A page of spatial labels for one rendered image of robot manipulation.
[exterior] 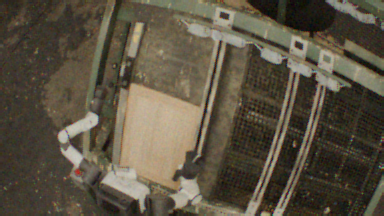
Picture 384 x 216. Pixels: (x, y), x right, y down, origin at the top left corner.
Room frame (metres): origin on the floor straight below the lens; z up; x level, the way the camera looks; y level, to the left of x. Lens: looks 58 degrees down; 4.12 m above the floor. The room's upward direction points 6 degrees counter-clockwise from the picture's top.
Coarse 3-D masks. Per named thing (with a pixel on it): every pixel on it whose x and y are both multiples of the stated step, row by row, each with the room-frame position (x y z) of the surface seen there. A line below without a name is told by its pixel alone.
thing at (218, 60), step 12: (216, 12) 1.99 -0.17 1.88; (228, 12) 1.97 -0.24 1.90; (216, 24) 1.95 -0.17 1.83; (228, 24) 1.92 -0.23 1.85; (216, 36) 1.82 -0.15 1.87; (216, 48) 1.89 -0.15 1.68; (228, 48) 1.91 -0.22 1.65; (216, 60) 1.87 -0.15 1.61; (216, 72) 1.82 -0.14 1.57; (216, 84) 1.77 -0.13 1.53; (204, 96) 1.75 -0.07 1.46; (216, 96) 1.76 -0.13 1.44; (204, 108) 1.72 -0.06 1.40; (204, 120) 1.70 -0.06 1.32; (204, 132) 1.64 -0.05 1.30; (192, 144) 1.61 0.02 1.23; (204, 144) 1.61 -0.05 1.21
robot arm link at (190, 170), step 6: (192, 150) 1.38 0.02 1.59; (186, 156) 1.35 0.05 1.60; (192, 156) 1.35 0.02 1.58; (186, 162) 1.33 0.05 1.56; (192, 162) 1.31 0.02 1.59; (186, 168) 1.31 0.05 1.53; (192, 168) 1.29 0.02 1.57; (198, 168) 1.28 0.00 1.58; (186, 174) 1.29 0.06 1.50; (192, 174) 1.28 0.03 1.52; (198, 174) 1.30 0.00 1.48
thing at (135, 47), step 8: (136, 24) 2.16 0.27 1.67; (144, 24) 2.15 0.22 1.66; (136, 32) 2.13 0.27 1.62; (136, 48) 2.06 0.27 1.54; (136, 56) 2.05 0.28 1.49; (128, 88) 1.94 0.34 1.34; (120, 96) 1.92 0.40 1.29; (128, 96) 1.92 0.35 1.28; (120, 104) 1.90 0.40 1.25; (120, 112) 1.87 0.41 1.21; (120, 120) 1.84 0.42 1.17; (120, 128) 1.81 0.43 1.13; (120, 136) 1.78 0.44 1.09; (120, 144) 1.75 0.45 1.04; (120, 152) 1.73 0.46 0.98; (112, 160) 1.70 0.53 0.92
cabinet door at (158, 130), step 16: (144, 96) 1.89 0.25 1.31; (160, 96) 1.86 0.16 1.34; (128, 112) 1.86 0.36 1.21; (144, 112) 1.84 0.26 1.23; (160, 112) 1.81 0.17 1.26; (176, 112) 1.78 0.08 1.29; (192, 112) 1.75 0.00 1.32; (128, 128) 1.81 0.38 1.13; (144, 128) 1.78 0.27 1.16; (160, 128) 1.75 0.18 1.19; (176, 128) 1.73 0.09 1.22; (192, 128) 1.70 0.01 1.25; (128, 144) 1.75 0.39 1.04; (144, 144) 1.72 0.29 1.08; (160, 144) 1.70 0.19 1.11; (176, 144) 1.67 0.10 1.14; (128, 160) 1.69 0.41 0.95; (144, 160) 1.66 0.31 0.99; (160, 160) 1.64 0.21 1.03; (176, 160) 1.61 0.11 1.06; (144, 176) 1.59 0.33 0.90; (160, 176) 1.57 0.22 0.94
